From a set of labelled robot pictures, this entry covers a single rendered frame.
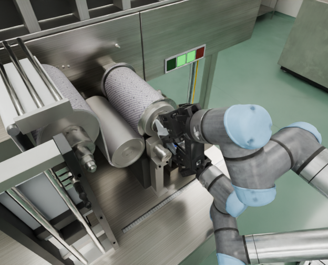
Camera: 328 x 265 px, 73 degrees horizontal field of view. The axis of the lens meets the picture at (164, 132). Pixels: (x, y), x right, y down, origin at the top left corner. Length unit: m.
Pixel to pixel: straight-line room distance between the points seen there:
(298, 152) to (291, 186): 1.77
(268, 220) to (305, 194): 0.44
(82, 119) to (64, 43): 0.33
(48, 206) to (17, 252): 0.46
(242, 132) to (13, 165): 0.36
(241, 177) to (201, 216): 0.50
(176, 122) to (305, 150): 0.27
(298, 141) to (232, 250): 0.37
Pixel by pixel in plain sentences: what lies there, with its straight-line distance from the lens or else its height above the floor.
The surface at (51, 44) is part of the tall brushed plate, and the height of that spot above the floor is 1.41.
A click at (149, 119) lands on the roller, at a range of 0.65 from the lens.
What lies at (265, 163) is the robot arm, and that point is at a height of 1.40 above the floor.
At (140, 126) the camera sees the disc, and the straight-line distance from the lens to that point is 0.67.
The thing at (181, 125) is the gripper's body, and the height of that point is 1.34.
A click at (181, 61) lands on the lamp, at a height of 1.18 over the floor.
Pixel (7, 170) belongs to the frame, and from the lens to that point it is 0.43.
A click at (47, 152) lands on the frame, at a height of 1.44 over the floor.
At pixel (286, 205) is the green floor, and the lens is 2.15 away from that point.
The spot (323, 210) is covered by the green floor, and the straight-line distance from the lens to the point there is 2.28.
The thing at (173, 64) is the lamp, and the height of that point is 1.18.
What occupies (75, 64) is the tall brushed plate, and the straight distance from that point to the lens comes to 0.86.
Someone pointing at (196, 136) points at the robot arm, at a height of 1.39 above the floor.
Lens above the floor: 1.73
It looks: 47 degrees down
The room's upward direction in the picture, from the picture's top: straight up
